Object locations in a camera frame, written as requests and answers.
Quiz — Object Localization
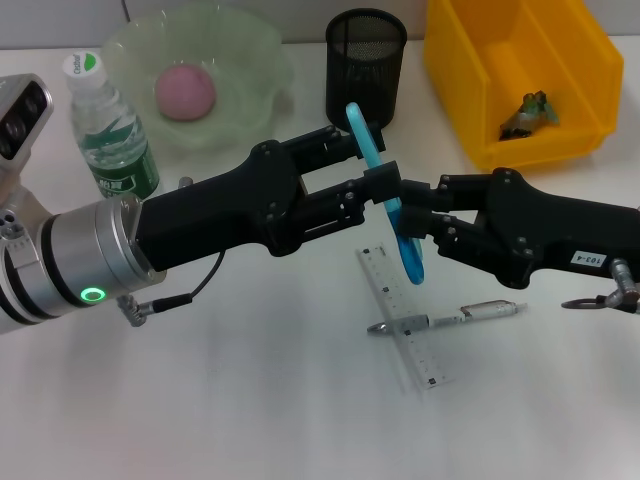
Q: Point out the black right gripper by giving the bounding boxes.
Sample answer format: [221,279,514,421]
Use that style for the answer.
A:
[397,167,640,291]

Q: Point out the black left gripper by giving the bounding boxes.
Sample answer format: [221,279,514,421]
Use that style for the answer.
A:
[133,124,404,272]

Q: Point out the blue capped scissors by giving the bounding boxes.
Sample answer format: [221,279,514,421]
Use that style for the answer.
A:
[344,101,427,288]

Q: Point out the clear plastic ruler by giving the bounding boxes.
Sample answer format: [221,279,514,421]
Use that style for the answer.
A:
[355,244,458,397]

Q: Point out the green plastic wrapper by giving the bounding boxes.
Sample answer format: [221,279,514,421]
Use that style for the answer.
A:
[497,90,559,141]

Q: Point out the pink peach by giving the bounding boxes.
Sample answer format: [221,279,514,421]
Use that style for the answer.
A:
[153,63,219,123]

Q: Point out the clear green-label water bottle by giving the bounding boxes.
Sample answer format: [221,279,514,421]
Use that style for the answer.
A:
[61,49,162,202]

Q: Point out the silver white ballpoint pen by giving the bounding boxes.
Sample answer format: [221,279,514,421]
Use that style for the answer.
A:
[367,298,530,336]

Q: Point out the black mesh pen cup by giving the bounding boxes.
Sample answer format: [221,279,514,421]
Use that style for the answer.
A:
[325,8,408,135]

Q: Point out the translucent green fruit plate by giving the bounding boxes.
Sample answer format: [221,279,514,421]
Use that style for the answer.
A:
[99,2,296,154]

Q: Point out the yellow plastic bin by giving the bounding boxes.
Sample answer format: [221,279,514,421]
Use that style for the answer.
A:
[424,0,625,174]

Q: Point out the grey right gripper cable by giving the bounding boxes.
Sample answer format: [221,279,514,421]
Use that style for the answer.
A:
[560,257,640,316]

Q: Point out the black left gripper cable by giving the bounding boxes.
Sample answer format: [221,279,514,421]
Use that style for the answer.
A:
[116,249,227,327]

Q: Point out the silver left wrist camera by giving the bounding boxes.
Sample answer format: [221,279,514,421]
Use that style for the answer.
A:
[0,73,54,221]

